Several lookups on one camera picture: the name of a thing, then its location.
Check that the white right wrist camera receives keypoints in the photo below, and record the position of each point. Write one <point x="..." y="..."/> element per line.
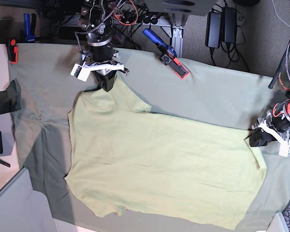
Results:
<point x="80" y="72"/>

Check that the black orange corner clamp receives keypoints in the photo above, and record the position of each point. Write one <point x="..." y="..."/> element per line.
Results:
<point x="12" y="51"/>

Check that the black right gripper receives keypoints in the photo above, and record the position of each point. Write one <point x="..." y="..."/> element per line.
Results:
<point x="106" y="82"/>

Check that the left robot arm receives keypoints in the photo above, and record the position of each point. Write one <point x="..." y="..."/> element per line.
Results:
<point x="275" y="126"/>

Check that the black power adapter brick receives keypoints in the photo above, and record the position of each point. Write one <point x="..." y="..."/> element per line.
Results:
<point x="212" y="37"/>

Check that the blue spring clamp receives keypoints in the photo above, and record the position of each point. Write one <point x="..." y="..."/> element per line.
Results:
<point x="28" y="34"/>

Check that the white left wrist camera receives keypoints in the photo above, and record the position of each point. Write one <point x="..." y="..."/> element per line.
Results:
<point x="284" y="150"/>

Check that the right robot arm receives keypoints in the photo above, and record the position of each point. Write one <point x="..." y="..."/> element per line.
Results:
<point x="96" y="23"/>

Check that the dark green cloth pile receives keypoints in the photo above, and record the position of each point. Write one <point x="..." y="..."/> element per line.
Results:
<point x="10" y="98"/>

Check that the white foam board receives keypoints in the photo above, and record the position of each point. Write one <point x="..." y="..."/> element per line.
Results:
<point x="22" y="209"/>

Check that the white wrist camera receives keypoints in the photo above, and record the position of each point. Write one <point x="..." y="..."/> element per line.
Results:
<point x="284" y="150"/>
<point x="80" y="72"/>

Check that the aluminium table frame leg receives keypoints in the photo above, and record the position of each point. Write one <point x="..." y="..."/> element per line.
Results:
<point x="178" y="22"/>

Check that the blue orange bar clamp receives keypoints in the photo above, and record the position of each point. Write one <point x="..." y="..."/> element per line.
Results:
<point x="168" y="55"/>

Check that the light green T-shirt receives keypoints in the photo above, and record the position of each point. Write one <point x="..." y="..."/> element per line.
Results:
<point x="124" y="157"/>

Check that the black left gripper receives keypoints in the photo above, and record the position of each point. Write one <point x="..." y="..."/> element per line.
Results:
<point x="259" y="138"/>

